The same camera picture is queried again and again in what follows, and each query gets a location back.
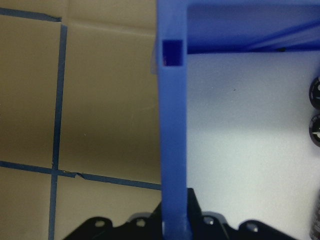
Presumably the blue plastic capacitor bin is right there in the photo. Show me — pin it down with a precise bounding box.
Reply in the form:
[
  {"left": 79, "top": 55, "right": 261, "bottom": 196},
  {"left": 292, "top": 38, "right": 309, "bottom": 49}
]
[{"left": 150, "top": 0, "right": 320, "bottom": 240}]

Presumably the white foam bin liner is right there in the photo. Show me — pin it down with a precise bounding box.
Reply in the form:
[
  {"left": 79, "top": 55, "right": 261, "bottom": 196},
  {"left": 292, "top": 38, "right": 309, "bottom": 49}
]
[{"left": 186, "top": 51, "right": 320, "bottom": 240}]

